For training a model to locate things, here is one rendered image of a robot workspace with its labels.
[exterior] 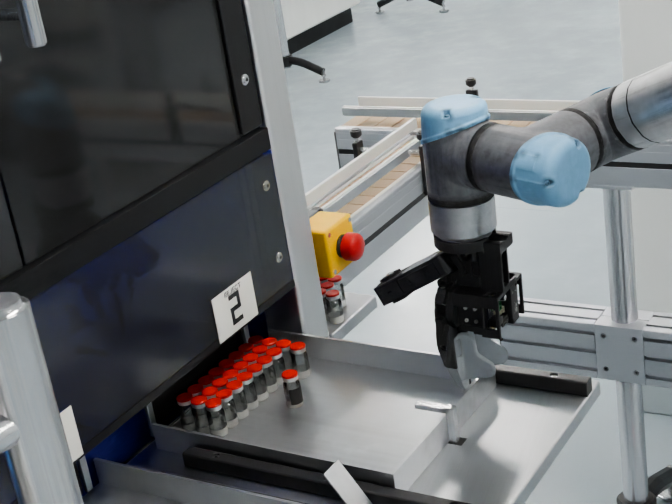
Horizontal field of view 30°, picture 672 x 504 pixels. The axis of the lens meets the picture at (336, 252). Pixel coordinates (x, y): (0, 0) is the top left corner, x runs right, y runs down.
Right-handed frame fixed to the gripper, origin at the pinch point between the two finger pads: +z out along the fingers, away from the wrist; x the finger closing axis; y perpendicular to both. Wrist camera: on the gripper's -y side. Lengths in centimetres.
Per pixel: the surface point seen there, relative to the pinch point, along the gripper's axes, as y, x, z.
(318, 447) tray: -13.0, -13.5, 3.8
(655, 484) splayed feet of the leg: -9, 97, 80
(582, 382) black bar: 12.6, 6.5, 1.5
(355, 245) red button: -23.5, 17.1, -8.0
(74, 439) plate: -27.0, -37.4, -8.9
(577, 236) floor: -80, 243, 93
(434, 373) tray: -6.9, 5.7, 3.2
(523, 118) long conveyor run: -27, 85, -3
